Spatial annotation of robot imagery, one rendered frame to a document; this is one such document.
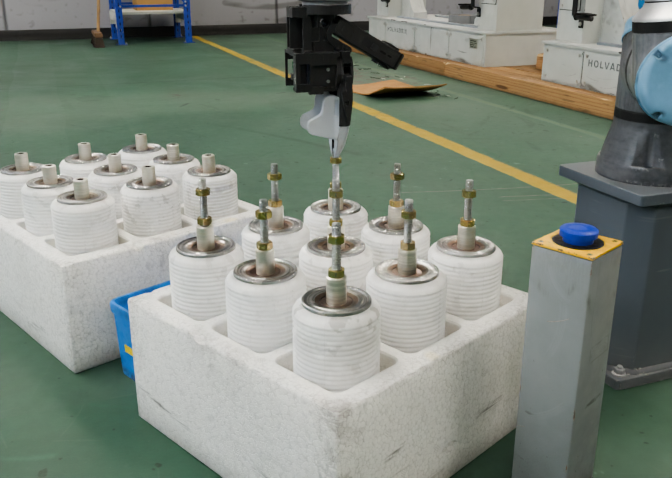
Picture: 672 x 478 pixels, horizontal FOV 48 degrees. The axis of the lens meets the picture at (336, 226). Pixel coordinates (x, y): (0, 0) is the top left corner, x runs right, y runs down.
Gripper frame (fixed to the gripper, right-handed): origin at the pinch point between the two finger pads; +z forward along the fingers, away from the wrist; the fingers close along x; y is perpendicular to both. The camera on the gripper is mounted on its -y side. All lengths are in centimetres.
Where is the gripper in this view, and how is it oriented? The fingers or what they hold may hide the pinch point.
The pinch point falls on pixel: (339, 146)
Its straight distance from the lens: 110.6
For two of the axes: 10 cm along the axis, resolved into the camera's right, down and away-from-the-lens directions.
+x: 2.7, 3.1, -9.1
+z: 0.0, 9.5, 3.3
